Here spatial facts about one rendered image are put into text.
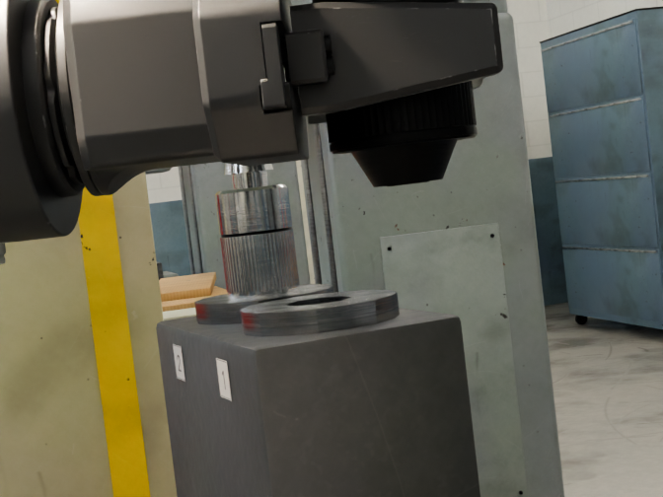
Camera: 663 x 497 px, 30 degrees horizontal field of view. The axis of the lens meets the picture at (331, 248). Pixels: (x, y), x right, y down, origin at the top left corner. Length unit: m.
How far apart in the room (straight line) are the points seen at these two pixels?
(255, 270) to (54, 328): 1.35
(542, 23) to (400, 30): 10.00
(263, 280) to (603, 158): 7.40
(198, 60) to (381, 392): 0.35
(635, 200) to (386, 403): 7.18
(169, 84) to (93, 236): 1.74
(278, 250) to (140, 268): 1.34
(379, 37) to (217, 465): 0.42
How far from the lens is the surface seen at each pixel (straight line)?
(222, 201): 0.78
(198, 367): 0.74
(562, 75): 8.57
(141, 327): 2.11
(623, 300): 8.14
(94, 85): 0.36
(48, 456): 2.13
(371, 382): 0.66
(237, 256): 0.78
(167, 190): 9.44
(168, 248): 9.43
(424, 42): 0.36
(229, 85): 0.34
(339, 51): 0.36
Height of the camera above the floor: 1.19
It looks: 3 degrees down
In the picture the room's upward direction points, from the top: 7 degrees counter-clockwise
